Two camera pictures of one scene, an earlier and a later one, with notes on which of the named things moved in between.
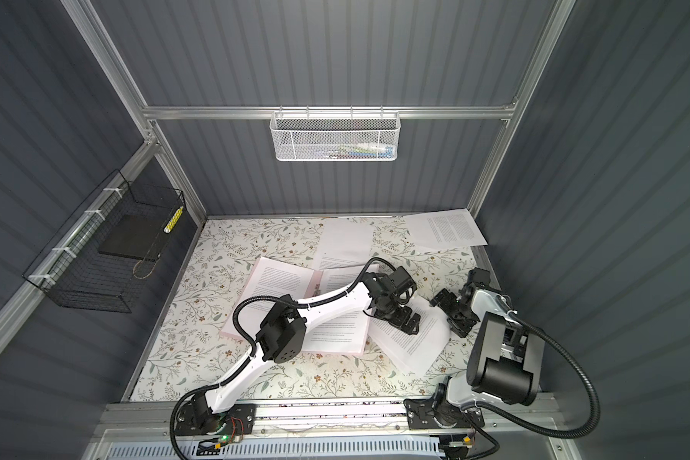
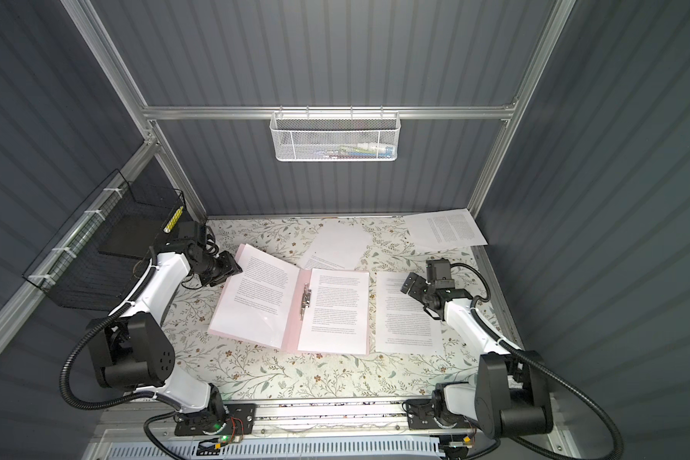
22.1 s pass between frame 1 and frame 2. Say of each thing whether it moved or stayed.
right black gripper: moved
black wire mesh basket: stayed
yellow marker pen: stayed
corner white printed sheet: stayed
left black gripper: moved
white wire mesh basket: stayed
